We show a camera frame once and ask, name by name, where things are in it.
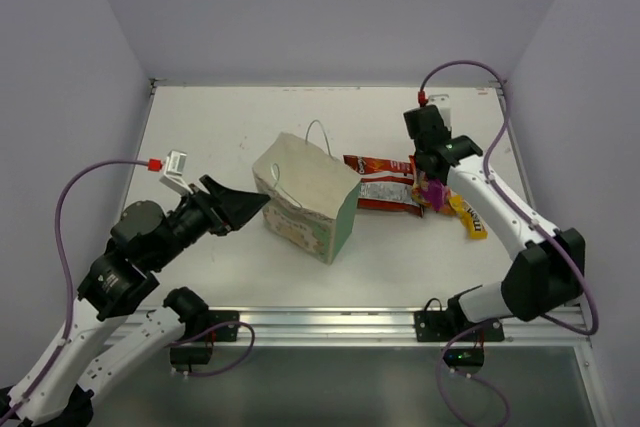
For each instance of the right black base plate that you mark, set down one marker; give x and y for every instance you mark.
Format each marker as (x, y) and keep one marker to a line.
(441, 322)

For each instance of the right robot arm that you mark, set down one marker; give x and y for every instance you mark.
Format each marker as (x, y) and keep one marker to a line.
(547, 263)

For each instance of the green paper gift bag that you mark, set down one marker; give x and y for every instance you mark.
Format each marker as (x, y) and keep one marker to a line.
(313, 195)

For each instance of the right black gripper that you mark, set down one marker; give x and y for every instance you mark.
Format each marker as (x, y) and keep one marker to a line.
(430, 163)

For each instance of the orange fruit candy bag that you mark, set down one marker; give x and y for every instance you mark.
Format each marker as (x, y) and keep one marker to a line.
(417, 190)

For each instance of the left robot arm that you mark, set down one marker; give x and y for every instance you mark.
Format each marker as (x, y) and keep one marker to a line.
(77, 371)

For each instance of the yellow M&M's bag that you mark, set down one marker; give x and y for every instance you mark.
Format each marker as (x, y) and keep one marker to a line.
(469, 218)

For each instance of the purple candy bag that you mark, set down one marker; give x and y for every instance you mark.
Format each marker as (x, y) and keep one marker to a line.
(434, 192)

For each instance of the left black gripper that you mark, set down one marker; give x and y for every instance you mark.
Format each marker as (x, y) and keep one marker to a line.
(215, 212)

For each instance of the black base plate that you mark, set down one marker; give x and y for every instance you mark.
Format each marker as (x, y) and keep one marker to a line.
(224, 320)
(441, 322)

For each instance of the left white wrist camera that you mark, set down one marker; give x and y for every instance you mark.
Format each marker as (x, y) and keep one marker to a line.
(172, 173)

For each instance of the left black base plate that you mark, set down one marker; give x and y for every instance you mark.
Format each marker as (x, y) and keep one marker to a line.
(224, 320)

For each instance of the red Doritos chip bag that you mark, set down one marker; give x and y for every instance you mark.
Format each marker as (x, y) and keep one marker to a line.
(385, 185)

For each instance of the aluminium mounting rail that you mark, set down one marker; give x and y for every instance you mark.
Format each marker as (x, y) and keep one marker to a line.
(379, 327)

